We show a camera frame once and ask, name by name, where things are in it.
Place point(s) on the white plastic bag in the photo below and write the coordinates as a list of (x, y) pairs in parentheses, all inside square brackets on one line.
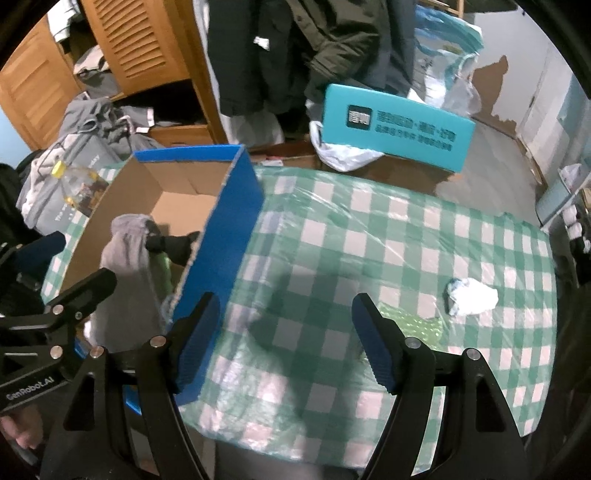
[(341, 154)]

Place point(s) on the wooden louvred wardrobe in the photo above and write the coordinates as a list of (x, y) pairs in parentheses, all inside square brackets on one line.
[(138, 46)]

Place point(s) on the grey sock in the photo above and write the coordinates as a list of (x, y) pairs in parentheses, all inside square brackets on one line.
[(124, 258)]

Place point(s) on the shoe rack with white shoes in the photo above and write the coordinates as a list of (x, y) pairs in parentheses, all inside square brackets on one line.
[(572, 217)]

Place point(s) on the green dotted cloth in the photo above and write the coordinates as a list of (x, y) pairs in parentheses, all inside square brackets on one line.
[(415, 323)]

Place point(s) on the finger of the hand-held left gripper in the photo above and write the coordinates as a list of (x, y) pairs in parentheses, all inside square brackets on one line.
[(85, 295), (46, 248)]

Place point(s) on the teal printed box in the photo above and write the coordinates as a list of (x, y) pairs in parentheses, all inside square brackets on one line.
[(397, 129)]

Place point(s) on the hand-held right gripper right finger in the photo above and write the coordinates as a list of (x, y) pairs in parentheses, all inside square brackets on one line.
[(374, 346)]

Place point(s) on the blue-sided cardboard box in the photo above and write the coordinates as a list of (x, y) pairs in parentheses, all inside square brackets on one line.
[(231, 221)]

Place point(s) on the blue plastic bag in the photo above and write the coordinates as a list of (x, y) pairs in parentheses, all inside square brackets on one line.
[(443, 50)]

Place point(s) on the white crumpled sock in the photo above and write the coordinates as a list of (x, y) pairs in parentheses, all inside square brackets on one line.
[(471, 297)]

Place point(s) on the dark hanging jacket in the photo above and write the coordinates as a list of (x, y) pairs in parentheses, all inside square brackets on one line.
[(277, 60)]

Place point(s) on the person's left hand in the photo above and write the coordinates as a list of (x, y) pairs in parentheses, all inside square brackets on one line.
[(18, 429)]

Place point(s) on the grey hoodie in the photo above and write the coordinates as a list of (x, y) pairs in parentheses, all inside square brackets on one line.
[(87, 115)]

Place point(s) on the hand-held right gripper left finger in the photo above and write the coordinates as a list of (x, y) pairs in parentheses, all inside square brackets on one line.
[(198, 341)]

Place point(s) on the grey clothes pile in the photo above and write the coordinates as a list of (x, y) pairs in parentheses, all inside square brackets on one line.
[(92, 69)]

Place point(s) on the green white checkered tablecloth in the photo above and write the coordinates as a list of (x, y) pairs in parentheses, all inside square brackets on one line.
[(346, 240)]

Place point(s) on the tea bottle with yellow cap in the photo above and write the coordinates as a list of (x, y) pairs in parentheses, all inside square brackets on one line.
[(78, 184)]

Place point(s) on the grey printed sweatshirt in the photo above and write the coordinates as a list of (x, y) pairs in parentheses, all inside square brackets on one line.
[(46, 198)]

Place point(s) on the light green cloth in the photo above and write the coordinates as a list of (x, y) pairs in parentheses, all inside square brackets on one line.
[(162, 277)]

